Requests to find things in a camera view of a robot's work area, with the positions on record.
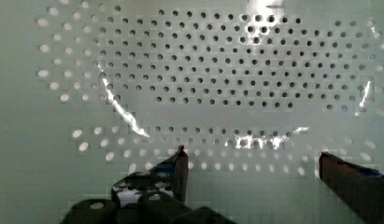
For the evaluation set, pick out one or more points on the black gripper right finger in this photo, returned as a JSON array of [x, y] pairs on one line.
[[359, 187]]

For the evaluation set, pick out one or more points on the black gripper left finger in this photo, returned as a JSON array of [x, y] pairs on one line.
[[169, 176]]

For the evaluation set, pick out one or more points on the green plastic strainer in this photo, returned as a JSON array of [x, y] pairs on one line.
[[254, 90]]

